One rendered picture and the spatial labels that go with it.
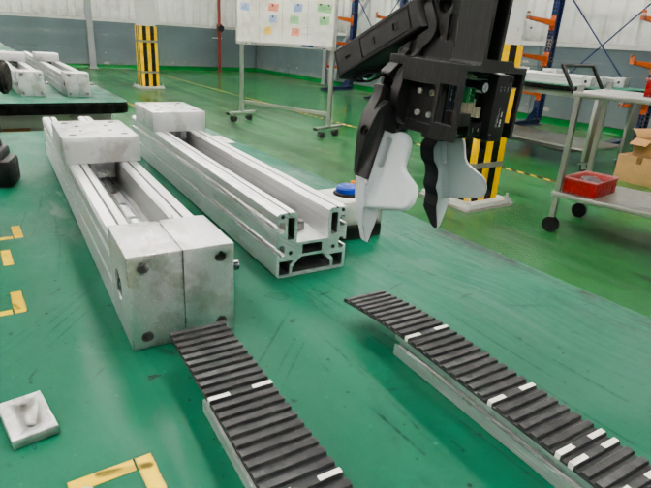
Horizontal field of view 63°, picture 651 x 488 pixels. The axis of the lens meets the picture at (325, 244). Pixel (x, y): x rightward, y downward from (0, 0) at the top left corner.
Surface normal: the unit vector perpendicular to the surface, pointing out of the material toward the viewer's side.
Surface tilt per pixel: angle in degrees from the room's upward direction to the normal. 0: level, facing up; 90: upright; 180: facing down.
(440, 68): 89
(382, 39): 88
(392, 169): 72
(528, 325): 0
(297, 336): 0
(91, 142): 90
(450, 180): 106
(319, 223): 90
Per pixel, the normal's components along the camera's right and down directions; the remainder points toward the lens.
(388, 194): -0.73, -0.11
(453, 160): -0.75, 0.44
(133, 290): 0.51, 0.34
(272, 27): -0.59, 0.26
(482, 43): -0.80, 0.16
